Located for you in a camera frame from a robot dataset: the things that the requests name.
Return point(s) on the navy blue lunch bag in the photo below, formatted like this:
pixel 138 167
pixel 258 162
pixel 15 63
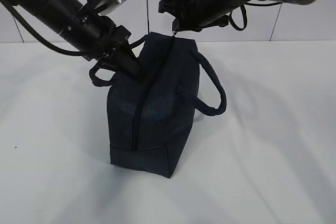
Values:
pixel 150 118

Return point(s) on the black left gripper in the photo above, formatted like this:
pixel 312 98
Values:
pixel 111 36

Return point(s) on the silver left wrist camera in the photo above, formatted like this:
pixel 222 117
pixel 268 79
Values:
pixel 104 7

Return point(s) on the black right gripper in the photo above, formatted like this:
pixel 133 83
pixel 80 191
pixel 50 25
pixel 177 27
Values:
pixel 193 15

